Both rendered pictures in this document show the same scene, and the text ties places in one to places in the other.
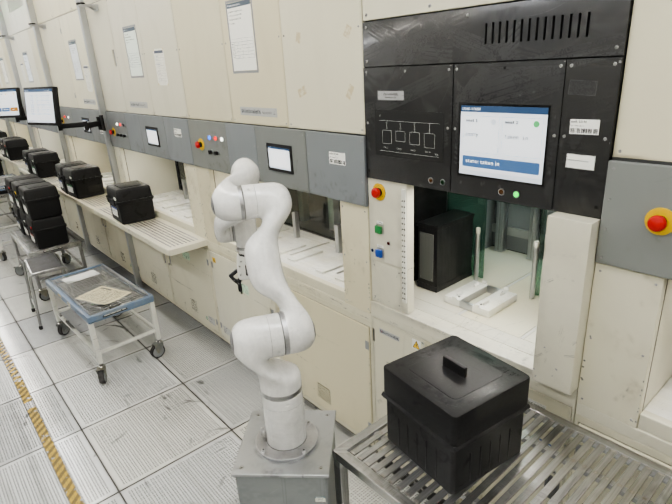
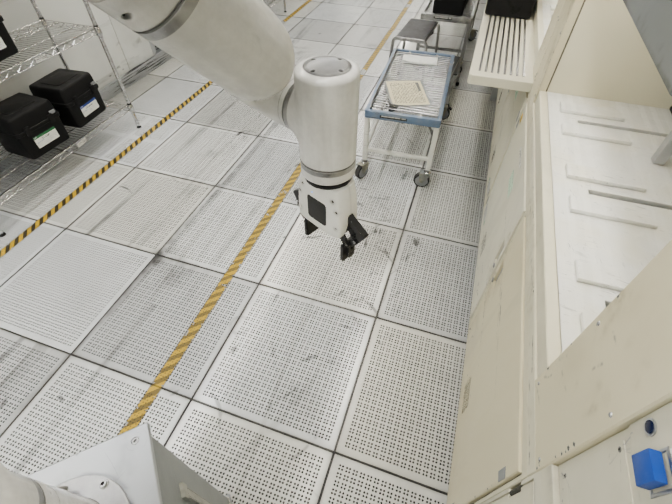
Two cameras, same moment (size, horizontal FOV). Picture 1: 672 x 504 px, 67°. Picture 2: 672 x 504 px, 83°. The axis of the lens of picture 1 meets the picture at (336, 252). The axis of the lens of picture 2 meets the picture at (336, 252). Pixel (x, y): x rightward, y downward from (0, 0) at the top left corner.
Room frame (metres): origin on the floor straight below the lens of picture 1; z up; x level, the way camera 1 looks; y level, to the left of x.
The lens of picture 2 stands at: (1.57, -0.08, 1.53)
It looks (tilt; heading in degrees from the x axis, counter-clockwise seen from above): 49 degrees down; 59
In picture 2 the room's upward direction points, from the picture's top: straight up
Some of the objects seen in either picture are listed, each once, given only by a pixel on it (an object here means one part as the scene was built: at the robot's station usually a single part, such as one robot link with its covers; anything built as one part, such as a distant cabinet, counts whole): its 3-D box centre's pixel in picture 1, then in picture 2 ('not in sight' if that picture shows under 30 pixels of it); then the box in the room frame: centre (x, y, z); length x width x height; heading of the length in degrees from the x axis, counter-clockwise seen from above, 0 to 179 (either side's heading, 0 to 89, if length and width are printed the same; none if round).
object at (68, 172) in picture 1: (83, 180); not in sight; (4.61, 2.28, 0.93); 0.30 x 0.28 x 0.26; 43
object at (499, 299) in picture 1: (480, 296); not in sight; (1.86, -0.58, 0.89); 0.22 x 0.21 x 0.04; 130
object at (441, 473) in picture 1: (452, 419); not in sight; (1.18, -0.31, 0.85); 0.28 x 0.28 x 0.17; 32
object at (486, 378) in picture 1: (454, 381); not in sight; (1.18, -0.31, 0.98); 0.29 x 0.29 x 0.13; 32
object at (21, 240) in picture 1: (49, 257); (449, 26); (4.52, 2.72, 0.24); 0.94 x 0.53 x 0.48; 40
